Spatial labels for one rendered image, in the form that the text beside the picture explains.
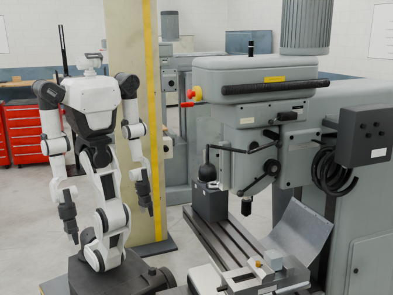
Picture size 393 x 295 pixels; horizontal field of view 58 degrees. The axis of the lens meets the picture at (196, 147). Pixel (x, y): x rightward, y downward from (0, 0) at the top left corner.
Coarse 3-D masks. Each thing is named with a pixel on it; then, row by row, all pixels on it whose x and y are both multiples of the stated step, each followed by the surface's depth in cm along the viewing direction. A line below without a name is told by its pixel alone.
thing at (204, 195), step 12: (192, 180) 206; (216, 180) 205; (192, 192) 209; (204, 192) 195; (216, 192) 191; (228, 192) 195; (192, 204) 212; (204, 204) 197; (216, 204) 194; (204, 216) 200; (216, 216) 196
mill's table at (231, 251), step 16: (192, 208) 218; (192, 224) 203; (208, 224) 195; (224, 224) 195; (240, 224) 194; (208, 240) 180; (224, 240) 180; (240, 240) 180; (256, 240) 179; (224, 256) 167; (240, 256) 167
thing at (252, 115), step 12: (216, 108) 148; (228, 108) 137; (240, 108) 132; (252, 108) 134; (264, 108) 136; (276, 108) 138; (288, 108) 140; (300, 108) 142; (228, 120) 138; (240, 120) 133; (252, 120) 135; (264, 120) 137; (276, 120) 139; (300, 120) 144
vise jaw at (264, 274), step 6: (252, 258) 147; (258, 258) 147; (252, 264) 145; (264, 264) 143; (252, 270) 144; (258, 270) 141; (264, 270) 139; (270, 270) 139; (258, 276) 139; (264, 276) 137; (270, 276) 138; (264, 282) 138
